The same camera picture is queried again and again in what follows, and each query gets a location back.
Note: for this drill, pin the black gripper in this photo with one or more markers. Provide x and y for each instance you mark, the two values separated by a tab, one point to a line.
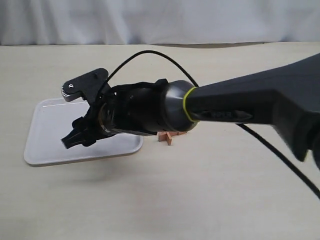
136	108

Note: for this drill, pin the wooden notched piece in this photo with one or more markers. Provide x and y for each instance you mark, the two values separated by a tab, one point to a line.
162	135
168	138

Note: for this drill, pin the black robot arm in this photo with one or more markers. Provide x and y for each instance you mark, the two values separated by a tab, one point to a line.
286	98

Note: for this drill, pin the white plastic tray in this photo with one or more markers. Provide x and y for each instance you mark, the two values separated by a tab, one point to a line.
52	120

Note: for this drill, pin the white cloth backdrop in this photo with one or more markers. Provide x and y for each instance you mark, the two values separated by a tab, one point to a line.
180	22

